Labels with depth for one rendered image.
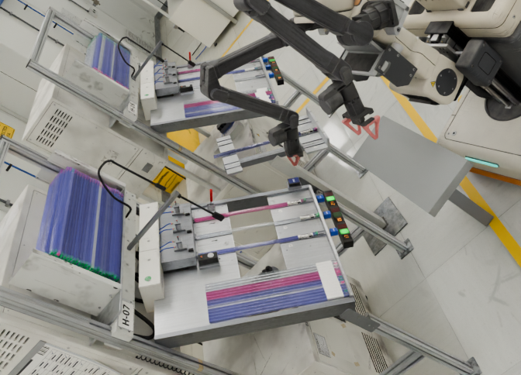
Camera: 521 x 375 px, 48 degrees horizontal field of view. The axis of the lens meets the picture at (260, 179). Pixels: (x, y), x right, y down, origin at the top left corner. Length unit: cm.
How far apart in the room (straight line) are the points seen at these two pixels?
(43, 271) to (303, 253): 96
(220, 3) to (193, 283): 483
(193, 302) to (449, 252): 130
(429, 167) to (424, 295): 79
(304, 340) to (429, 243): 92
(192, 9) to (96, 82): 362
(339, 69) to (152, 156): 169
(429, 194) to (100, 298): 125
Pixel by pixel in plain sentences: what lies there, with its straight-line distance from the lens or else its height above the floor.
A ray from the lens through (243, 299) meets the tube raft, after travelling 215.
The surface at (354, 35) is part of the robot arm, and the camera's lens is 188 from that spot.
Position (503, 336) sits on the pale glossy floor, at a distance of 262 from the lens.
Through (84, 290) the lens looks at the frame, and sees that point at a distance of 207.
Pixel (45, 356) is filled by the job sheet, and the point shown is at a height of 149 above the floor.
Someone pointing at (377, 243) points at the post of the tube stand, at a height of 1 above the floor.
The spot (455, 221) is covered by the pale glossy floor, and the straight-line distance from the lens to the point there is 297.
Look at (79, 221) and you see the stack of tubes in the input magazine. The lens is 221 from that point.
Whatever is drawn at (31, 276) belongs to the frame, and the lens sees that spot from 205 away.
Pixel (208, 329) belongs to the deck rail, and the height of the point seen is 108.
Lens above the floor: 214
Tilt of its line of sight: 29 degrees down
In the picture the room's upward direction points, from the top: 59 degrees counter-clockwise
